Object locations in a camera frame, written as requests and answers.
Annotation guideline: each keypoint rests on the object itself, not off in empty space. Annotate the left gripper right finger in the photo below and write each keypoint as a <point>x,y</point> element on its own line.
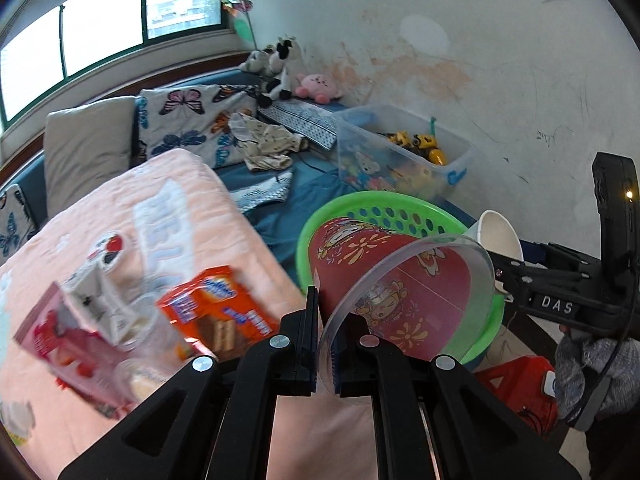
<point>433,419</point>

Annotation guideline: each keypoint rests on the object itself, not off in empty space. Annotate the pink plush toy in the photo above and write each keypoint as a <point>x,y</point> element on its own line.
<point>318,88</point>

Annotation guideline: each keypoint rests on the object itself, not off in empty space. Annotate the pink quilted table cover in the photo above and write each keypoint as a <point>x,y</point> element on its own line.
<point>178,220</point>

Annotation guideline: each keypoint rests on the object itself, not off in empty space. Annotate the butterfly cushion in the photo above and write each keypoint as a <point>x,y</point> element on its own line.
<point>16,222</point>
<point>195,118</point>

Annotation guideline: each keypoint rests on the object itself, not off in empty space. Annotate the blue sofa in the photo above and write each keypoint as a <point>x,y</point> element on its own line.
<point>279,220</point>

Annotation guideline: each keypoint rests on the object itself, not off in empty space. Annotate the grey gloved right hand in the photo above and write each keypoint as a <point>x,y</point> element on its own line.
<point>578,364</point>

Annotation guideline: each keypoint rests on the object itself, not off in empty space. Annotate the white paper cup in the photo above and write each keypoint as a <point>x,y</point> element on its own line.
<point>495,233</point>

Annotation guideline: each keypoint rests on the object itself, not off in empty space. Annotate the round peel-off lid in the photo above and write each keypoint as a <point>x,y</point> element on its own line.
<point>107,251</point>

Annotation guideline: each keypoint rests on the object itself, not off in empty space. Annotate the clear pudding cup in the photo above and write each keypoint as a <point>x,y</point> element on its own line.
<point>155,350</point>

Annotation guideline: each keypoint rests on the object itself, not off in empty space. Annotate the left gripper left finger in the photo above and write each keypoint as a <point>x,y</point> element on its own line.
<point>211,420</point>

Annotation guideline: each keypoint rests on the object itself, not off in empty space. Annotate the pink strawberry snack bag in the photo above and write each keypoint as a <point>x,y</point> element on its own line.
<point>79,359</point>

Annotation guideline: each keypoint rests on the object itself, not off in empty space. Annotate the patterned grey cloth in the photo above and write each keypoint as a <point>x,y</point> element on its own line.
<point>311,120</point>

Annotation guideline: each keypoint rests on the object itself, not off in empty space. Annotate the orange wafer snack wrapper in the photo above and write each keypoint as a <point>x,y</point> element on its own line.
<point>216,315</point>

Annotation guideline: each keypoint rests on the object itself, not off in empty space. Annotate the clear toy storage box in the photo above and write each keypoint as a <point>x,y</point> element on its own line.
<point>367,161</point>

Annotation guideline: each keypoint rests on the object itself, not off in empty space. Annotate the butterfly cushion left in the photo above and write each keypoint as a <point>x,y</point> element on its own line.
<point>16,222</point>

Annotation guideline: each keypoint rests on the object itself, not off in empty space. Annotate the beige crumpled clothes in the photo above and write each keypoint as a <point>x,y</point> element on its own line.
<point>263,146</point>

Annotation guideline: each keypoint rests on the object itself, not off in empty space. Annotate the clear lemon juice bottle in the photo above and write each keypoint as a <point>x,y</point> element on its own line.
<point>18,419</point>

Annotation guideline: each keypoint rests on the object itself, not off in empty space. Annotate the red clear plastic cup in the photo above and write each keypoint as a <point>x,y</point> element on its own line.
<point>427,296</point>

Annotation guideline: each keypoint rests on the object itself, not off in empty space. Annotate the yellow toy truck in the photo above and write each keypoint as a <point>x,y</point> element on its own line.
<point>424,145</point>

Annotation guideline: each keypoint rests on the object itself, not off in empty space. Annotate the grey pillow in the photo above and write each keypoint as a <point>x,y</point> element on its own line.
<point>84,147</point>

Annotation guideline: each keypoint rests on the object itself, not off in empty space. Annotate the red item on floor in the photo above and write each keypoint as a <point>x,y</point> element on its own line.
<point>526,386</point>

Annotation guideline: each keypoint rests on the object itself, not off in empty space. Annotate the colourful pinwheel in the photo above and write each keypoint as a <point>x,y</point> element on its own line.
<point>240,12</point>

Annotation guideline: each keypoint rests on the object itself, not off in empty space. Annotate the green plastic basket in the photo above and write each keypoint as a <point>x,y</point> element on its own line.
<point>402,214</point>

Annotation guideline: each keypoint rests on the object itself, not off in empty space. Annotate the white milk carton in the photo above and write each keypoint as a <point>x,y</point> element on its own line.
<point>97,300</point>

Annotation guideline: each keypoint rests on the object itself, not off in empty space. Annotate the butterfly cushion right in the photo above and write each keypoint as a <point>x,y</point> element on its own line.
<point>195,118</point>

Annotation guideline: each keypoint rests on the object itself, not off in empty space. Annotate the window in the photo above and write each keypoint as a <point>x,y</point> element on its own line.
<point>55,41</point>

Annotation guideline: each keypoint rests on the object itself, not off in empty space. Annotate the cow plush toy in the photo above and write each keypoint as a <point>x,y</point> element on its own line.
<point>278,68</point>

